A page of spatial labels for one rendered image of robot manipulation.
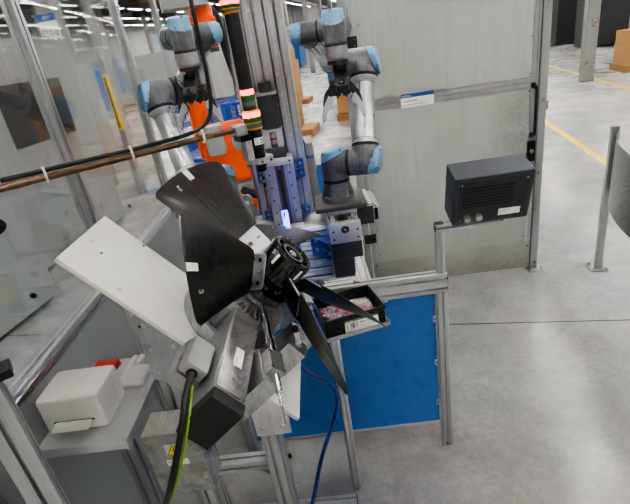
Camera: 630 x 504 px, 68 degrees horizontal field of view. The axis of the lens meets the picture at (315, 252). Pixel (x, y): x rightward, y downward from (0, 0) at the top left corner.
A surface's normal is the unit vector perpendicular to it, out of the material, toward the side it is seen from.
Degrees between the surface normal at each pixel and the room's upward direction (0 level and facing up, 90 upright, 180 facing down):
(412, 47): 90
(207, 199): 50
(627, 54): 90
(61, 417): 90
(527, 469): 0
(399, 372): 90
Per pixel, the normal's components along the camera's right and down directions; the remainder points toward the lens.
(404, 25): 0.02, 0.42
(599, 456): -0.14, -0.90
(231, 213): 0.32, -0.37
